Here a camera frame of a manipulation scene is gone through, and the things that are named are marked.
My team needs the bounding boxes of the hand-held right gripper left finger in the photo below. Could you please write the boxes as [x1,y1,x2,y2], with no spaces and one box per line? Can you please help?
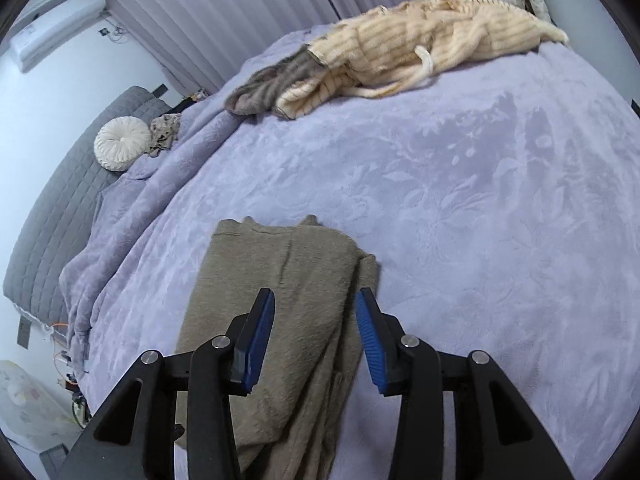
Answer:
[55,287,277,480]

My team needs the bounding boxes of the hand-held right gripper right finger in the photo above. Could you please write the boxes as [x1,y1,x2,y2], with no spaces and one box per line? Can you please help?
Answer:
[354,287,576,480]

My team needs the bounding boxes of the lavender plush blanket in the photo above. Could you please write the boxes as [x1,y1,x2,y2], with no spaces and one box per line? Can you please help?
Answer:
[59,25,640,480]

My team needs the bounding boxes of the grey quilted headboard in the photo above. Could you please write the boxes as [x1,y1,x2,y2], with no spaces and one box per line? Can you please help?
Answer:
[2,85,176,326]

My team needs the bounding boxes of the olive knit sweater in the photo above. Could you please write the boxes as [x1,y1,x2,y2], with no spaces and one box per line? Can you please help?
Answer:
[174,215,383,480]

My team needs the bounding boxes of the brown fuzzy garment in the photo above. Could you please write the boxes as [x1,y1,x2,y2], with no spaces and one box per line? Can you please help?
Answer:
[223,45,326,116]

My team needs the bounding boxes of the pale floral floor mat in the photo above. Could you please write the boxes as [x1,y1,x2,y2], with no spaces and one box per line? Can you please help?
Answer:
[0,360,83,453]

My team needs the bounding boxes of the white air conditioner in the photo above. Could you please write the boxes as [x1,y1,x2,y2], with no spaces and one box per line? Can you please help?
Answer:
[10,0,108,73]

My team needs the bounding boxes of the round cream pleated pillow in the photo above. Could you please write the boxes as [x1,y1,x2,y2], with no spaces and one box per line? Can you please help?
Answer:
[94,116,152,172]

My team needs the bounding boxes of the cream striped fuzzy garment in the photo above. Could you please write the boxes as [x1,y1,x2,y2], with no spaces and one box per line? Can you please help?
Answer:
[274,0,570,121]

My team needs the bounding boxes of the crumpled beige cloth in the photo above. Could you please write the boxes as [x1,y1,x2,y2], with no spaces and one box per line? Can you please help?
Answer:
[148,112,182,158]

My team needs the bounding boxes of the tangle of cables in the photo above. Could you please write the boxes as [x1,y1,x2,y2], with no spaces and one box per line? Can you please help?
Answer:
[50,322,92,427]

